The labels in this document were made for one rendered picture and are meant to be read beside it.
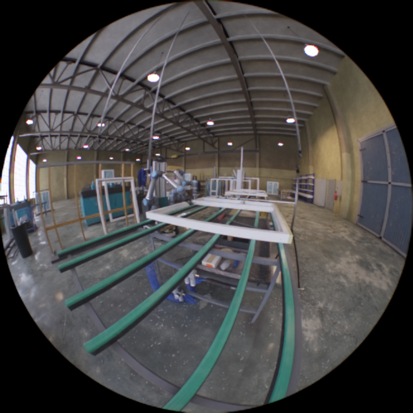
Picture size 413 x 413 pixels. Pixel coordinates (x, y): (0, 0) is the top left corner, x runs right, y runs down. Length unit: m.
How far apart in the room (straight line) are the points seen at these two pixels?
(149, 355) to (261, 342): 0.97
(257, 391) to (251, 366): 0.27
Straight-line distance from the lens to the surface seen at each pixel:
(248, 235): 0.96
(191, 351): 1.31
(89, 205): 4.83
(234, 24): 7.52
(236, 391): 1.31
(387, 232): 6.17
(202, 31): 7.63
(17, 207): 8.65
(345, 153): 8.24
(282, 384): 0.46
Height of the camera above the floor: 1.28
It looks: 12 degrees down
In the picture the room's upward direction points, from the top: 1 degrees clockwise
